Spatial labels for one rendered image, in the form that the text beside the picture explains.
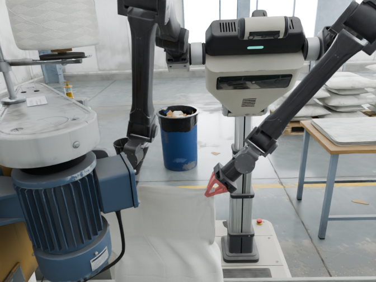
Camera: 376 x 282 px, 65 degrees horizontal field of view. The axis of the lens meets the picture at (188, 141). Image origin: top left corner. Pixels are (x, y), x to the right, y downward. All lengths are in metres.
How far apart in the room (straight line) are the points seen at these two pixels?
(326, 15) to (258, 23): 8.42
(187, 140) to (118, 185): 2.59
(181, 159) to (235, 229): 1.64
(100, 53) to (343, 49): 8.72
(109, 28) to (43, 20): 8.54
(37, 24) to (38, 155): 0.24
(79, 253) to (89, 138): 0.23
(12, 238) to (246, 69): 0.92
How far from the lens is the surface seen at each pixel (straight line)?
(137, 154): 0.85
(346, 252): 2.49
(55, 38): 0.62
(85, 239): 0.64
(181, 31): 1.01
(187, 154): 3.24
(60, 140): 0.51
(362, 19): 0.77
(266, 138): 0.87
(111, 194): 0.60
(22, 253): 0.80
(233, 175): 0.90
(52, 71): 9.62
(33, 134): 0.52
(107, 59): 9.25
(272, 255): 1.94
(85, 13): 0.64
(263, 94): 1.31
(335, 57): 0.78
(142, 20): 0.70
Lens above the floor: 1.57
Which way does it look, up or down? 22 degrees down
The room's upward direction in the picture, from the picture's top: 3 degrees counter-clockwise
